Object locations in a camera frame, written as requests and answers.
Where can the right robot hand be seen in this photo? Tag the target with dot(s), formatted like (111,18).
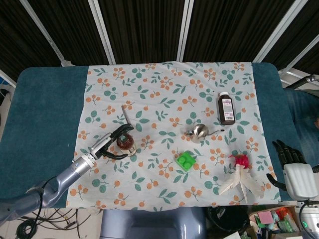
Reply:
(299,179)

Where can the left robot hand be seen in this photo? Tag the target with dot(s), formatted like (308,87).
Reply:
(101,144)

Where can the brown tea bottle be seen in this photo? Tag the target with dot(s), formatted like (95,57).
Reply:
(128,145)

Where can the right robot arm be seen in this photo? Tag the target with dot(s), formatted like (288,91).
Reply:
(311,219)

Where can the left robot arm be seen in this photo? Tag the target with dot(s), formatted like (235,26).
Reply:
(74,169)

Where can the dark brown medicine bottle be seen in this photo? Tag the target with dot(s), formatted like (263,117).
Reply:
(226,109)

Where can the thin metal stick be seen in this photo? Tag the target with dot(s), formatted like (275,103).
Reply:
(125,114)

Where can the cardboard box with clutter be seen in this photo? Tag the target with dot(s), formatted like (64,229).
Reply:
(286,221)

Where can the white object at edge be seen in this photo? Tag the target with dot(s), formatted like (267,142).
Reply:
(241,161)

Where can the teal table cover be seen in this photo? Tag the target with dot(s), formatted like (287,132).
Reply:
(45,112)

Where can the floral tablecloth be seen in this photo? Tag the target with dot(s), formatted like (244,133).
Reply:
(159,112)

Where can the black round bin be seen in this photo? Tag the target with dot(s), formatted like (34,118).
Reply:
(224,221)

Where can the green toy brick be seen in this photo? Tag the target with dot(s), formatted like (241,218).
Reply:
(185,160)

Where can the blue-grey robot torso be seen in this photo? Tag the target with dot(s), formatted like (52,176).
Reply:
(149,224)

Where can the steel spouted pouring cup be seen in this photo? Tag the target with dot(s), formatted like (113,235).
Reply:
(199,132)

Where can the white partition frame post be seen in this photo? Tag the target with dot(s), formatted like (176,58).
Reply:
(299,56)
(43,31)
(103,32)
(276,32)
(185,30)

